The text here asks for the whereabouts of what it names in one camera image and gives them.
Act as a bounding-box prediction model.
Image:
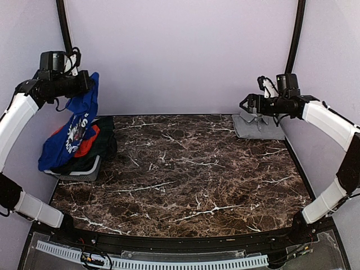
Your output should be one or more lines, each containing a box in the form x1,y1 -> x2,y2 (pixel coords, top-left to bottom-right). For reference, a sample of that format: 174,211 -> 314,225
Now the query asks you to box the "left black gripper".
52,69 -> 95,97

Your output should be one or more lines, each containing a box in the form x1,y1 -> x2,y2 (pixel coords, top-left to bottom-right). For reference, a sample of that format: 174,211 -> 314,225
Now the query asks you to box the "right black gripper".
240,93 -> 288,116

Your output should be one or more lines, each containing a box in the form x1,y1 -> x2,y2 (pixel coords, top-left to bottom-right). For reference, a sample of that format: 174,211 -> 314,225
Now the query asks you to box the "grey button shirt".
232,111 -> 285,141

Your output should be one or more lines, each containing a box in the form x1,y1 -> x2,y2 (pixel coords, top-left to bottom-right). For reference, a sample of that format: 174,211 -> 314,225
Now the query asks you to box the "blue printed t-shirt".
38,72 -> 100,171

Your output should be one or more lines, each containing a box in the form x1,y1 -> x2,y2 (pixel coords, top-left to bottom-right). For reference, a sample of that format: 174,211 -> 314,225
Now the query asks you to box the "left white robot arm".
1,47 -> 94,245

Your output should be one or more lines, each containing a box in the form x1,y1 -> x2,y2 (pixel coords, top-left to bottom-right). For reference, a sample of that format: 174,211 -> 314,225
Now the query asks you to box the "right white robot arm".
239,73 -> 359,244

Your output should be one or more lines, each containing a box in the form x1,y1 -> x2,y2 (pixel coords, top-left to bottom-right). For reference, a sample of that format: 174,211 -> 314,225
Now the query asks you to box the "grey laundry basket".
44,155 -> 101,182

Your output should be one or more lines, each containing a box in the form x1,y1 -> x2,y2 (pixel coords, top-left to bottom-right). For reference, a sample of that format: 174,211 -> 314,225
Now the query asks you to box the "orange red garment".
43,124 -> 101,162

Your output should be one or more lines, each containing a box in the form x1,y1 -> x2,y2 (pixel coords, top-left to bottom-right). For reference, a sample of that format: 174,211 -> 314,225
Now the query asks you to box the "black garment in basket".
50,116 -> 118,174

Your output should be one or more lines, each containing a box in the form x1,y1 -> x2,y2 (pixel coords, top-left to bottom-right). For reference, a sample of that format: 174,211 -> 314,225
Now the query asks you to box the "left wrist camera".
64,47 -> 81,76

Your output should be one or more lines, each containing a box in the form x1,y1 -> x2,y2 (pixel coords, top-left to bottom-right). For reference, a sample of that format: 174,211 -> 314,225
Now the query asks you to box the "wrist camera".
257,76 -> 278,98
64,47 -> 81,76

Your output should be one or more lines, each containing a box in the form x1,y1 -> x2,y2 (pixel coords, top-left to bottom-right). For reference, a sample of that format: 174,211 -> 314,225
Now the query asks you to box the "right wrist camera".
257,76 -> 278,98

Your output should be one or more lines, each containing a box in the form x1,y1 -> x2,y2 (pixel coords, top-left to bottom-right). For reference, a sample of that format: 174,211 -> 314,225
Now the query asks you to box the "right black frame post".
285,0 -> 306,73

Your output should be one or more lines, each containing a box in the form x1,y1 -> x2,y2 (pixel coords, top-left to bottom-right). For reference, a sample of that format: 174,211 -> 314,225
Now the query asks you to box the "black frame post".
56,0 -> 73,53
285,0 -> 306,73

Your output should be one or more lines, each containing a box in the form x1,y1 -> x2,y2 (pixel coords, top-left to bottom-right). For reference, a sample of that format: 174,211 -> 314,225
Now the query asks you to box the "left black frame post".
56,0 -> 73,53

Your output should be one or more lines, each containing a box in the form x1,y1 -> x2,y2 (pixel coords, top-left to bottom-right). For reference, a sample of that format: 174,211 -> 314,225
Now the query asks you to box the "black curved front rail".
30,216 -> 335,257

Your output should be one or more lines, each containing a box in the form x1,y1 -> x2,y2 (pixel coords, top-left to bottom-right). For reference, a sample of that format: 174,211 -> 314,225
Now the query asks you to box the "white slotted cable duct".
36,240 -> 269,269

